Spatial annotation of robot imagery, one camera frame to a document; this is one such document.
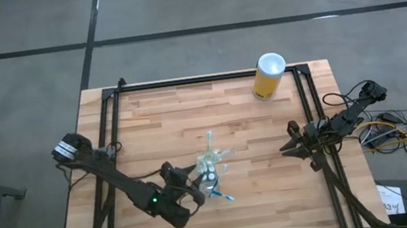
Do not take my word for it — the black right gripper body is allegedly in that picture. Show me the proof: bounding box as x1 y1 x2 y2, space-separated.
285 115 337 176

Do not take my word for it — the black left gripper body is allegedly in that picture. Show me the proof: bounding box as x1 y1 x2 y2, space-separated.
142 157 209 228

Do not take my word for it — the clear acrylic organizer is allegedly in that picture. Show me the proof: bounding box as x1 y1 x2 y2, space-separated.
191 145 243 202

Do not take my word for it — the black power brick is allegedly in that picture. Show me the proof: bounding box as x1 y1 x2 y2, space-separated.
380 111 404 126

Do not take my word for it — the yellow wipes canister white lid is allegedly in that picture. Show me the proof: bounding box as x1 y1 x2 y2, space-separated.
247 49 291 103

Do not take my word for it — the white paper sheet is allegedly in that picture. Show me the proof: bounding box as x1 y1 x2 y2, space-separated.
375 182 406 217

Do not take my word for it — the black floor tape strip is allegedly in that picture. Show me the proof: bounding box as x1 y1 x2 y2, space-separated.
0 0 407 60
68 0 114 92

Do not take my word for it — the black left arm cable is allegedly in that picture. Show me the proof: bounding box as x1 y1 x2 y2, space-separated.
54 131 201 228

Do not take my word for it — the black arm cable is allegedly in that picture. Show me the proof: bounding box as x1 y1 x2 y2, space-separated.
311 80 377 132
54 131 201 228

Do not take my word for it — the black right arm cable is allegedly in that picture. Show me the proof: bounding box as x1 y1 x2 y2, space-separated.
311 80 377 132

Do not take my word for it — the black floor cable bundle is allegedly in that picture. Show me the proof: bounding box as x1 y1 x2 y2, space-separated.
354 106 407 206

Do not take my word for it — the grey floor cable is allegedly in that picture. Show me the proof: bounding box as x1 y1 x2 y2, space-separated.
359 122 407 146

